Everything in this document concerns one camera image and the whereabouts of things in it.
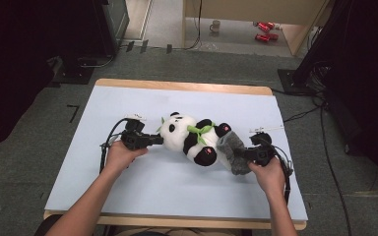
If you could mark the panda plush toy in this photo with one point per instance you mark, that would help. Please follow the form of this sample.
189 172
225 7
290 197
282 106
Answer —
177 131

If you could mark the grey furry plush toy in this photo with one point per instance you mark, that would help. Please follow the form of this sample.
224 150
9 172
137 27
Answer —
234 146

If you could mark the light wooden cabinet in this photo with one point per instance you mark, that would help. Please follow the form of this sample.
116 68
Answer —
242 10

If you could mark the person's beige trousers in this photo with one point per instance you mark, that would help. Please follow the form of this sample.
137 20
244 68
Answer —
177 232

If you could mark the black equipment cabinet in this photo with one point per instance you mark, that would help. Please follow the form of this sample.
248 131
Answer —
111 23

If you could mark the person's left hand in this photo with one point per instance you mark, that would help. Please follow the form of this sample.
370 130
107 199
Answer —
121 159

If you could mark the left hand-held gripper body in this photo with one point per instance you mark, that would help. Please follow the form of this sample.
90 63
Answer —
134 139

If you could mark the beige mug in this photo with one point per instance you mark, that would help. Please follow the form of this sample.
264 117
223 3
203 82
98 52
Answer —
215 26

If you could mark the person's right hand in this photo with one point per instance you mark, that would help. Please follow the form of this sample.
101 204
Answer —
270 178

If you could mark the black metal stand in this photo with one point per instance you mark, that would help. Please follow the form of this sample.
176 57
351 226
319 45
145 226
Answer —
318 42

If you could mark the pale table cover sheet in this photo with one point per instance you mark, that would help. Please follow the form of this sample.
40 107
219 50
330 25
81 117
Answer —
177 190

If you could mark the black curtain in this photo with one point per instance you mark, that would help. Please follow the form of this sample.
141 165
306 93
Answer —
16 65
370 82

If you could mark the black stand base plate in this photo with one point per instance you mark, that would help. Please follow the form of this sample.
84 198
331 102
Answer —
72 73

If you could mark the black floor tape strip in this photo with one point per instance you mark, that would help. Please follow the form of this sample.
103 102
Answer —
169 48
144 46

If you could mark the red drink can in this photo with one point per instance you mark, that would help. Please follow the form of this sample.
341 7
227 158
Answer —
262 37
271 25
264 27
273 36

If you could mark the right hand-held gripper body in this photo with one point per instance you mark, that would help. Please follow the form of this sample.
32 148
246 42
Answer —
262 154

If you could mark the wooden table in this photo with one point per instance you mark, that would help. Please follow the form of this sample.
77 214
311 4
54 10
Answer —
183 86

